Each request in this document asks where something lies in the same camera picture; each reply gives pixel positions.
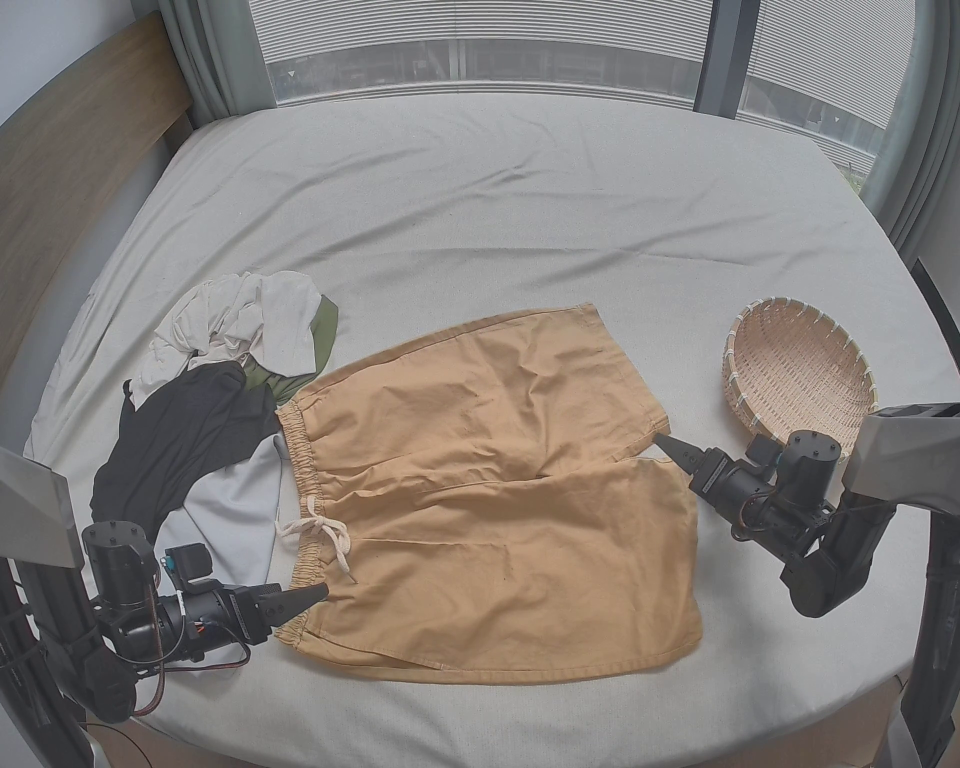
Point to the window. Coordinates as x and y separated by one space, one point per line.
487 30

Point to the tan shorts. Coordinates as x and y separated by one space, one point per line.
487 487

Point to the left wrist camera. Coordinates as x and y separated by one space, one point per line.
187 561

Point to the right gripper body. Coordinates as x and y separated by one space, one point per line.
731 484

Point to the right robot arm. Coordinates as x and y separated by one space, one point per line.
900 457

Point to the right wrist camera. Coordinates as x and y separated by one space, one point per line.
761 450

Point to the green garment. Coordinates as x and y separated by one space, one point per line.
326 330

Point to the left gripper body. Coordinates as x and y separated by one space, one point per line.
225 616

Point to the grey-green curtain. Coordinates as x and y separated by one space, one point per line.
922 112
217 60

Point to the bed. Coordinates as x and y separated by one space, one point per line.
525 187

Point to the black garment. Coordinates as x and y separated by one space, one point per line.
187 435

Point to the round woven basket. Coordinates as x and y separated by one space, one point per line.
795 367

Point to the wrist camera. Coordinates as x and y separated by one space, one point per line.
187 561
761 450

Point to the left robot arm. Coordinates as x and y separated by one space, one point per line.
116 562

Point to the white garment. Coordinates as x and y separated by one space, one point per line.
277 322

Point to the pale grey garment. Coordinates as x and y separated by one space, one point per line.
232 510

